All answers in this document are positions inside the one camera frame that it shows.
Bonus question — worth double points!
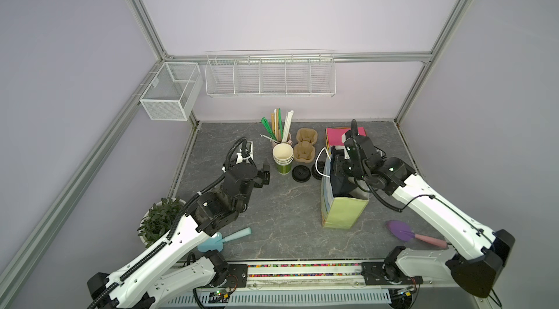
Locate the black cup lid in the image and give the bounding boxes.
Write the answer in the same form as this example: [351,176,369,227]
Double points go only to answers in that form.
[312,160,326,180]

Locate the white green paper bag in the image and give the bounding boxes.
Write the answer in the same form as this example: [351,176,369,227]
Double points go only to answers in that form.
[314,148,370,229]

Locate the stack of black lids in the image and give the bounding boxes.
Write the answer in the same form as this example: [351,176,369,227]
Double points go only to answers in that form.
[291,165,312,183]

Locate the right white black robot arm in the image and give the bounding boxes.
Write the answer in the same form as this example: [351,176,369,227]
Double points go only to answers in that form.
[339,120,515,298]

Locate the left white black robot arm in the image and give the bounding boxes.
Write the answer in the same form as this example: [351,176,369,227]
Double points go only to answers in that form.
[87,137,270,308]

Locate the cardboard box of napkins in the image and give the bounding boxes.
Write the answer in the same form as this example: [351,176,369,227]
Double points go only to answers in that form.
[326,127,351,153]

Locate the stack of paper cups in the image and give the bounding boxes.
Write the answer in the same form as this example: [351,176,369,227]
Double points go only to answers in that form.
[272,143,294,175]

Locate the brown pulp cup carriers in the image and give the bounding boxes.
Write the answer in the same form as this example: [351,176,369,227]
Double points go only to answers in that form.
[293,128,318,164]

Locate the teal plastic scoop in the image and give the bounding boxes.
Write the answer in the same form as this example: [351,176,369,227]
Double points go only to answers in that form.
[197,227,252,253]

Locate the green wrapped straw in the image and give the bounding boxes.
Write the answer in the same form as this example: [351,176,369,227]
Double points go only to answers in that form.
[277,108,283,142]
[261,117,276,140]

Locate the brown wrapped straw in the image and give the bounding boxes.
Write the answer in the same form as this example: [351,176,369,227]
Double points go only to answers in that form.
[272,108,279,141]

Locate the purple pink spatula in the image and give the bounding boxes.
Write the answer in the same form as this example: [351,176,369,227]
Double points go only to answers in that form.
[385,220,448,248]

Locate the potted green plant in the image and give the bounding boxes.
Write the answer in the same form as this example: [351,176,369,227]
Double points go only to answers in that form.
[137,198,186,247]

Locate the white wrapped straw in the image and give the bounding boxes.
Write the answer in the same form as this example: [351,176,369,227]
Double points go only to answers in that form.
[283,111,294,143]

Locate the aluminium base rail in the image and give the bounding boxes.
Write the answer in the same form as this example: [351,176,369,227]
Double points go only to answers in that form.
[174,257,490,290]

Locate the small white wire basket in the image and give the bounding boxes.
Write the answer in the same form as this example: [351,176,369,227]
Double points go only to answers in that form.
[140,62,203,121]

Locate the long white wire basket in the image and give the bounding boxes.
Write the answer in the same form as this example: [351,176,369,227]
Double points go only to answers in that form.
[205,50,337,97]

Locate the white ribbed cable duct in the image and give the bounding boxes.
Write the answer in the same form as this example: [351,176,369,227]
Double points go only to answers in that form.
[163,289,392,308]

